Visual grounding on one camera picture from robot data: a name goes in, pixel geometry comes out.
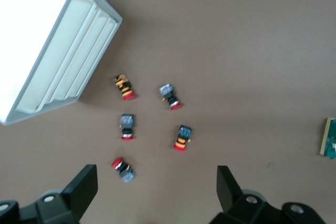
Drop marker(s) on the green load switch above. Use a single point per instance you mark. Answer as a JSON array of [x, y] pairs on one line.
[[330, 142]]

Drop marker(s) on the red mushroom button grey base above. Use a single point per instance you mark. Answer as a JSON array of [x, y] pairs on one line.
[[168, 93], [127, 121], [126, 172]]

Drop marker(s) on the white slotted storage bin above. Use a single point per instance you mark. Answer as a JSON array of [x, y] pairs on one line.
[[52, 51]]

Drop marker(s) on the red mushroom button orange base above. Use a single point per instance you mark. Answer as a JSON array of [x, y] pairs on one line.
[[124, 89], [183, 134]]

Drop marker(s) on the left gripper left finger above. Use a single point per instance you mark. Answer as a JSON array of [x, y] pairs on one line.
[[78, 192]]

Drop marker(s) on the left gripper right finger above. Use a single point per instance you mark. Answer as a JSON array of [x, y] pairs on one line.
[[228, 192]]

